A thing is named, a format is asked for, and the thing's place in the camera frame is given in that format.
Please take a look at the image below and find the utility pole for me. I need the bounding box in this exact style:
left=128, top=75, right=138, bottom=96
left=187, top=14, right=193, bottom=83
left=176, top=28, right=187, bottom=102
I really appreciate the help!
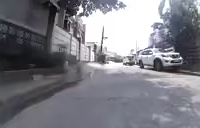
left=99, top=25, right=106, bottom=56

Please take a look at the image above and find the pale vehicle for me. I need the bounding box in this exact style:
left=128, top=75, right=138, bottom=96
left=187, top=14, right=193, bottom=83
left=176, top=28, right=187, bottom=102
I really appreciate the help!
left=122, top=54, right=136, bottom=66

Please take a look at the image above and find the grey asphalt road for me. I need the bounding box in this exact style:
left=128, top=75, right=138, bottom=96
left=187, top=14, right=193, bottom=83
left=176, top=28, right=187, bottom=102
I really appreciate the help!
left=1, top=61, right=200, bottom=128

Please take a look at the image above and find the white car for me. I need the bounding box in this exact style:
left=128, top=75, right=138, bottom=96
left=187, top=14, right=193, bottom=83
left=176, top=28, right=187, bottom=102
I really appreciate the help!
left=136, top=47, right=184, bottom=72

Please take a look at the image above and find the tree with dark trunk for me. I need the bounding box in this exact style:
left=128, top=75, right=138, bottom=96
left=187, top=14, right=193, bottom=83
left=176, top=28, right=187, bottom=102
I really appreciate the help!
left=43, top=0, right=127, bottom=56

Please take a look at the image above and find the grey raised pavement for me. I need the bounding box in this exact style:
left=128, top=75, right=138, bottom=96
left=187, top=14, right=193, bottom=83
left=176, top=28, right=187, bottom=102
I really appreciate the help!
left=0, top=65, right=89, bottom=111

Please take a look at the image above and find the tall dark tree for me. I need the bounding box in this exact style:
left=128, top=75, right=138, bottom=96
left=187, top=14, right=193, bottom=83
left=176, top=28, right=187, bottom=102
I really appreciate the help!
left=158, top=0, right=200, bottom=61

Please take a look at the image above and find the pale boundary wall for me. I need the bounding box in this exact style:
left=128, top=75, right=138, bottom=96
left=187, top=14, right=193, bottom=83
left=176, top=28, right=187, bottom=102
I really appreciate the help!
left=51, top=25, right=96, bottom=63

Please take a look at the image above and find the building behind pale wall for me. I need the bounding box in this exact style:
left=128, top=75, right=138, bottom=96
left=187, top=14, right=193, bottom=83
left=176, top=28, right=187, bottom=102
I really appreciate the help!
left=56, top=9, right=87, bottom=44

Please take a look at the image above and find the dark patterned fence wall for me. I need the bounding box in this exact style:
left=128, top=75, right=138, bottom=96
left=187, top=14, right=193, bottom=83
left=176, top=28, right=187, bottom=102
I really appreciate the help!
left=0, top=12, right=69, bottom=72

